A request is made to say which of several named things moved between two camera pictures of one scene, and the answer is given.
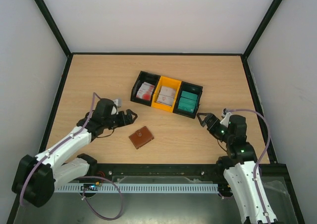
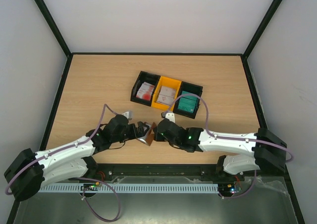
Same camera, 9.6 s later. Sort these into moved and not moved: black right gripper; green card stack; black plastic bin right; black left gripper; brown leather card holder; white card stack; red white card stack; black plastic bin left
Moved: black right gripper; black left gripper; brown leather card holder
Not moved: green card stack; white card stack; red white card stack; black plastic bin left; black plastic bin right
